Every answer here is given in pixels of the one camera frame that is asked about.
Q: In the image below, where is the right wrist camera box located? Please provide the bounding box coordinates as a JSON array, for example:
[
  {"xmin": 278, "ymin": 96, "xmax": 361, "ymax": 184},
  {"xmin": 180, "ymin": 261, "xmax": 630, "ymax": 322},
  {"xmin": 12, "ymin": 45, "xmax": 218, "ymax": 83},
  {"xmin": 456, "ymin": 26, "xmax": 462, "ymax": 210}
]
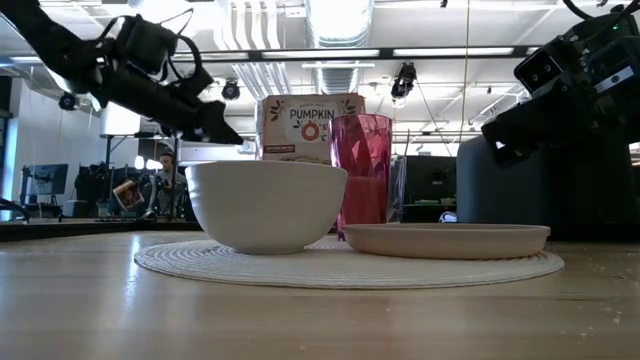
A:
[{"xmin": 513, "ymin": 37, "xmax": 570, "ymax": 97}]

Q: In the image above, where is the red faceted plastic tumbler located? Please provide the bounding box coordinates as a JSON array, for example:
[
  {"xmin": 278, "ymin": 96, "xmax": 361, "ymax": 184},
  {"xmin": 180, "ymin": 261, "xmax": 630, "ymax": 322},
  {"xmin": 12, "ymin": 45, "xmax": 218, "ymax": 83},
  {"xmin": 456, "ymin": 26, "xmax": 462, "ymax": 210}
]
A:
[{"xmin": 328, "ymin": 113, "xmax": 394, "ymax": 241}]

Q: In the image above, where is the silver ceiling duct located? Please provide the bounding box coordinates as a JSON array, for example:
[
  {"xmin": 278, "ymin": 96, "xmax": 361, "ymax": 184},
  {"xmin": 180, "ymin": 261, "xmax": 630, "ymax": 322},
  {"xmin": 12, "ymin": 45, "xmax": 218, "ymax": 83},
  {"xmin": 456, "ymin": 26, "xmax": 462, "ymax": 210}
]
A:
[{"xmin": 304, "ymin": 0, "xmax": 376, "ymax": 96}]

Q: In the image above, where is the beige round plate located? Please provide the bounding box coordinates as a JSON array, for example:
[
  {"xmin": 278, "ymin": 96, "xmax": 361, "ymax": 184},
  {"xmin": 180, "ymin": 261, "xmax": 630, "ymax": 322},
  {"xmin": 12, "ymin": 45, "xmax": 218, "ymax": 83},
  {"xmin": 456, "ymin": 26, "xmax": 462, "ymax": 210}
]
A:
[{"xmin": 342, "ymin": 222, "xmax": 552, "ymax": 261}]

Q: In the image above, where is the white ceramic bowl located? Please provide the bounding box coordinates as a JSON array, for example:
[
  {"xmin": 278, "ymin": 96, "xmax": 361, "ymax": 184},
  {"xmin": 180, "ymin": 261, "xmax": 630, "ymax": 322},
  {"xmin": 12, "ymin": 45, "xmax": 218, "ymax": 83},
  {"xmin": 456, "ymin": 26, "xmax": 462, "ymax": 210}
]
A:
[{"xmin": 184, "ymin": 159, "xmax": 349, "ymax": 256}]

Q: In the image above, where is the clear plastic tumbler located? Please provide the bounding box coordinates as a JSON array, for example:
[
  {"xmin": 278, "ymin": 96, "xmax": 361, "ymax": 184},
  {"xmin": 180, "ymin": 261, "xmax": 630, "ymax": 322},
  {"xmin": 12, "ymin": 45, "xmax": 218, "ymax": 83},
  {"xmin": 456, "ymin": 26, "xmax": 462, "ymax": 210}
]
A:
[{"xmin": 387, "ymin": 129, "xmax": 412, "ymax": 224}]

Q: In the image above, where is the person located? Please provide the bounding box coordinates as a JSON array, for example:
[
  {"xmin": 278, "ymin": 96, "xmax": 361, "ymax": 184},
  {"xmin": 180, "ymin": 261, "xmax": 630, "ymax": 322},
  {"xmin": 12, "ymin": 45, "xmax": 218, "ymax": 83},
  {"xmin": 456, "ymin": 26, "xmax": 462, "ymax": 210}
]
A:
[{"xmin": 149, "ymin": 149, "xmax": 190, "ymax": 220}]

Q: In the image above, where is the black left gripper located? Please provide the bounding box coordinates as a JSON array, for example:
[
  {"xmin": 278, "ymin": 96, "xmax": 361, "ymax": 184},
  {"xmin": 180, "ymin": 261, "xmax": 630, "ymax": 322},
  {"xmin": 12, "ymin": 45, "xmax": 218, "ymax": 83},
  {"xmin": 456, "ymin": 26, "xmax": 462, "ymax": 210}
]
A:
[{"xmin": 92, "ymin": 62, "xmax": 246, "ymax": 147}]

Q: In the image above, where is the pumpkin cereal box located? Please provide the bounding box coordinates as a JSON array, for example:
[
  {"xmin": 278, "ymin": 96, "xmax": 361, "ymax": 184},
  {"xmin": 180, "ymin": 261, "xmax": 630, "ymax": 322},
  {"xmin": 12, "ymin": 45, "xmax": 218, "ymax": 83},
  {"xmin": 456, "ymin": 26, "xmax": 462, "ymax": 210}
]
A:
[{"xmin": 255, "ymin": 92, "xmax": 366, "ymax": 166}]

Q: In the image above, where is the black overhead beam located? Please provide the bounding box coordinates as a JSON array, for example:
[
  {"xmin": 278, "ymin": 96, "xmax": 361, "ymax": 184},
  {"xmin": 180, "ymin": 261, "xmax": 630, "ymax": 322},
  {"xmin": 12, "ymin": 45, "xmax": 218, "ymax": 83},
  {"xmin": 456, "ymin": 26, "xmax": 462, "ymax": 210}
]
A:
[{"xmin": 169, "ymin": 45, "xmax": 542, "ymax": 63}]

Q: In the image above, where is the black aluminium table frame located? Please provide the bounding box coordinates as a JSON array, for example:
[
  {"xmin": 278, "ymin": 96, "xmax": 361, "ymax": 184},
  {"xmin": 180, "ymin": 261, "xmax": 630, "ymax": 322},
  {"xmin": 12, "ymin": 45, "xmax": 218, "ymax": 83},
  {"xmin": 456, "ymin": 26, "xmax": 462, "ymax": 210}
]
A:
[{"xmin": 0, "ymin": 218, "xmax": 202, "ymax": 242}]

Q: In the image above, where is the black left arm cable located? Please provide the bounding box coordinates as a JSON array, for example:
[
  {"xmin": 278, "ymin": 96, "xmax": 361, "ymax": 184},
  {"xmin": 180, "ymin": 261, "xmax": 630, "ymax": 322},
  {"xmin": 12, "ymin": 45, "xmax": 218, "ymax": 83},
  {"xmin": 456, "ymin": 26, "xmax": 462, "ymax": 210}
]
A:
[{"xmin": 99, "ymin": 7, "xmax": 205, "ymax": 87}]

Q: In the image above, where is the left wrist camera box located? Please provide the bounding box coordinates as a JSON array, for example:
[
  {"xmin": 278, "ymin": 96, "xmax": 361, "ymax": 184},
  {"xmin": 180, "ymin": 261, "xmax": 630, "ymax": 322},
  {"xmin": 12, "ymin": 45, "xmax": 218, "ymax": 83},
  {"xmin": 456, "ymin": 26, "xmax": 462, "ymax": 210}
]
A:
[{"xmin": 117, "ymin": 14, "xmax": 177, "ymax": 77}]

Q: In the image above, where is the black toaster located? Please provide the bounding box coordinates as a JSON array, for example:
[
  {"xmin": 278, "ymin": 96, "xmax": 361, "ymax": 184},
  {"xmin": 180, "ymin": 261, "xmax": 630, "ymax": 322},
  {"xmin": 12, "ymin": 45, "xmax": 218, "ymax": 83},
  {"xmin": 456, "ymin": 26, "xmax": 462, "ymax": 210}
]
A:
[{"xmin": 455, "ymin": 134, "xmax": 640, "ymax": 242}]

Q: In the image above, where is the distant computer monitor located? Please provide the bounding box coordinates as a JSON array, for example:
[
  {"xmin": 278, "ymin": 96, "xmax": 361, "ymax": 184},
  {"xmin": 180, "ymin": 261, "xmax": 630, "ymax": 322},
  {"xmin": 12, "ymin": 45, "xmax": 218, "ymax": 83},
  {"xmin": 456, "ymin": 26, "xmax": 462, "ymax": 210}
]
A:
[{"xmin": 19, "ymin": 163, "xmax": 70, "ymax": 207}]

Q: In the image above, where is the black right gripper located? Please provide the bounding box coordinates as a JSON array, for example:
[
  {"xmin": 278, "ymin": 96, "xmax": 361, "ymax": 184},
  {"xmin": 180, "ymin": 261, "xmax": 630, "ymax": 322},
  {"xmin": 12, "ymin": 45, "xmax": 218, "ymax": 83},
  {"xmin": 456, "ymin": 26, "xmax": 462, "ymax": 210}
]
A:
[{"xmin": 480, "ymin": 42, "xmax": 640, "ymax": 169}]

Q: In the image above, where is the round white woven placemat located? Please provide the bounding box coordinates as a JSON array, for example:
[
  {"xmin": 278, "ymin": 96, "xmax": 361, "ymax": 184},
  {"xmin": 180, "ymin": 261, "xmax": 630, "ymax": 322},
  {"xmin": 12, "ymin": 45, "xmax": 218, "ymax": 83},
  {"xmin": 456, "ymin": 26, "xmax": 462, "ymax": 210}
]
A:
[{"xmin": 133, "ymin": 234, "xmax": 565, "ymax": 291}]

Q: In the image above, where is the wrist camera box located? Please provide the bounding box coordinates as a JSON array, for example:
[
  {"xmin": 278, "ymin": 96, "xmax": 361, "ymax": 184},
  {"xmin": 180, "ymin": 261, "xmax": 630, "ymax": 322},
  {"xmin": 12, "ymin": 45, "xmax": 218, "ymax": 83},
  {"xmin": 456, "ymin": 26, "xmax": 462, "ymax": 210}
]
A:
[
  {"xmin": 117, "ymin": 14, "xmax": 177, "ymax": 77},
  {"xmin": 513, "ymin": 37, "xmax": 570, "ymax": 97}
]

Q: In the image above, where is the distant printed carton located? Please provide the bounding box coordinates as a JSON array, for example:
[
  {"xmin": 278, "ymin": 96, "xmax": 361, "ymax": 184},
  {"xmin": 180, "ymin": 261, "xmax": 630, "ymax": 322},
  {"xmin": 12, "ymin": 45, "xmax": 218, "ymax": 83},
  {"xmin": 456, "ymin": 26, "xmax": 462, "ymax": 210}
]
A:
[{"xmin": 112, "ymin": 177, "xmax": 147, "ymax": 211}]

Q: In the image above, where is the dark desk monitor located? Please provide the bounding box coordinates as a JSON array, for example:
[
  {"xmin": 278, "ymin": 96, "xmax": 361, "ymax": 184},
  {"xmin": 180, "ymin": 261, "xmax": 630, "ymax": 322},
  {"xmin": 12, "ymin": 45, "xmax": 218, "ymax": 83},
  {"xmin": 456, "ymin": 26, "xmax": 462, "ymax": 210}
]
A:
[{"xmin": 403, "ymin": 154, "xmax": 458, "ymax": 205}]

